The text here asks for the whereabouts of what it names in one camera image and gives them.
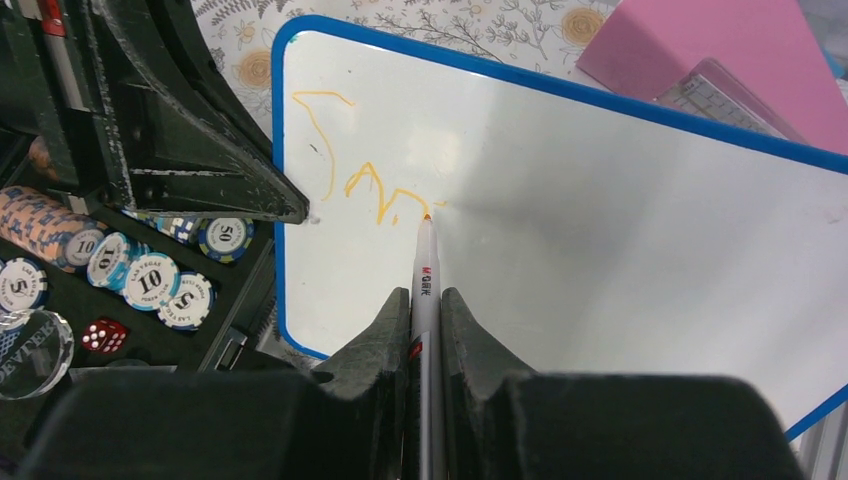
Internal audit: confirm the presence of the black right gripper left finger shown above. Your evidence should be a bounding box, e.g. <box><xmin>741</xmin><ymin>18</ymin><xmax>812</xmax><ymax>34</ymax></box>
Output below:
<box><xmin>19</xmin><ymin>287</ymin><xmax>410</xmax><ymax>479</ymax></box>

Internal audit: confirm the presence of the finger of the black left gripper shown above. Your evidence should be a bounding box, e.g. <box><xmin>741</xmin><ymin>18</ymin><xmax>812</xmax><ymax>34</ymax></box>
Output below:
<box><xmin>146</xmin><ymin>0</ymin><xmax>271</xmax><ymax>153</ymax></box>
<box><xmin>80</xmin><ymin>1</ymin><xmax>309</xmax><ymax>224</ymax></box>

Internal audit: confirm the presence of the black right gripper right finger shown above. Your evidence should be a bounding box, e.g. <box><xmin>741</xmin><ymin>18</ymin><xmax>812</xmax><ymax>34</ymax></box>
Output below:
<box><xmin>441</xmin><ymin>288</ymin><xmax>803</xmax><ymax>479</ymax></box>

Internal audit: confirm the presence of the white orange whiteboard marker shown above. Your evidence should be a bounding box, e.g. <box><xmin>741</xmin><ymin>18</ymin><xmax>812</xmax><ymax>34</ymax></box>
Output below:
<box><xmin>402</xmin><ymin>214</ymin><xmax>448</xmax><ymax>479</ymax></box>

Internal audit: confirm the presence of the blue framed whiteboard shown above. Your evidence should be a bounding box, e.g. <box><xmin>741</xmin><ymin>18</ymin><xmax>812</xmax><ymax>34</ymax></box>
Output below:
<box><xmin>271</xmin><ymin>15</ymin><xmax>847</xmax><ymax>437</ymax></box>

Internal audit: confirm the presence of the black poker chip case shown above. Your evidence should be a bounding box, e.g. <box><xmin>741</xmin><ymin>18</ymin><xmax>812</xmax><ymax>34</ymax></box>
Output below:
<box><xmin>1</xmin><ymin>129</ymin><xmax>275</xmax><ymax>462</ymax></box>

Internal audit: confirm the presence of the red die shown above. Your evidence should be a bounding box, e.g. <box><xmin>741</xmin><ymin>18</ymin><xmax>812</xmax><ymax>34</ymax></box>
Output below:
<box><xmin>81</xmin><ymin>318</ymin><xmax>130</xmax><ymax>354</ymax></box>

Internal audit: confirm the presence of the clear dealer button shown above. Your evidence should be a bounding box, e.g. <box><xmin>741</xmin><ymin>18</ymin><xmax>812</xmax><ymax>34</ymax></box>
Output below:
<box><xmin>1</xmin><ymin>309</ymin><xmax>75</xmax><ymax>400</ymax></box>

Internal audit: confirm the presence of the floral table cloth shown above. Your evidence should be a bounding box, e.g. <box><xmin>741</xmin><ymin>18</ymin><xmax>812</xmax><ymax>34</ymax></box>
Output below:
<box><xmin>193</xmin><ymin>1</ymin><xmax>641</xmax><ymax>372</ymax></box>

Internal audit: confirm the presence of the pink box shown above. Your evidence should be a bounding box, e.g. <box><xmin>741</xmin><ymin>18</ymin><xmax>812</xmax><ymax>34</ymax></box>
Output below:
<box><xmin>577</xmin><ymin>1</ymin><xmax>847</xmax><ymax>154</ymax></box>

